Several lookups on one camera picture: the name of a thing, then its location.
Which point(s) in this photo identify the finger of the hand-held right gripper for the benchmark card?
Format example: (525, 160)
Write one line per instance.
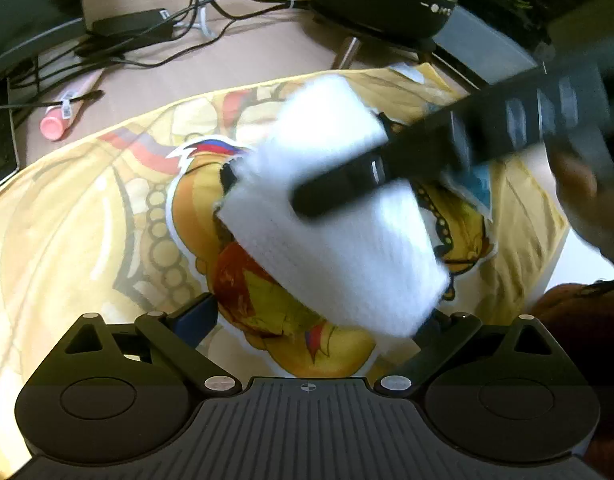
(337, 190)

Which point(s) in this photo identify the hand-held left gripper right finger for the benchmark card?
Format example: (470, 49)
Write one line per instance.
(439, 342)

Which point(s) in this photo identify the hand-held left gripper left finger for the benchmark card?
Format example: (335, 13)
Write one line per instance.
(198, 317)

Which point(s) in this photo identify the white paper towel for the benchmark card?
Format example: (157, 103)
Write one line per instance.
(337, 260)

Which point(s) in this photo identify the person's right hand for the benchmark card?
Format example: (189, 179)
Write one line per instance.
(577, 177)

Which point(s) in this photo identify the grey box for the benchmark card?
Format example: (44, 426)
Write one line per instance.
(479, 45)

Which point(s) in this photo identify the brown cylindrical stick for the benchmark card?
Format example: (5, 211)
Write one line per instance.
(347, 52)

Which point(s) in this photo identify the yellow printed cloth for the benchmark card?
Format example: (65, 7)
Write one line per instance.
(87, 235)

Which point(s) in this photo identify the person's rust brown clothing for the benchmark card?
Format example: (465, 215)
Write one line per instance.
(587, 360)

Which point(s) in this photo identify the pink tube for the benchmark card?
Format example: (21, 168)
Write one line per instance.
(54, 127)

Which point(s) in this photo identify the dark monitor stand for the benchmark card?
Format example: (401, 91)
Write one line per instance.
(17, 0)

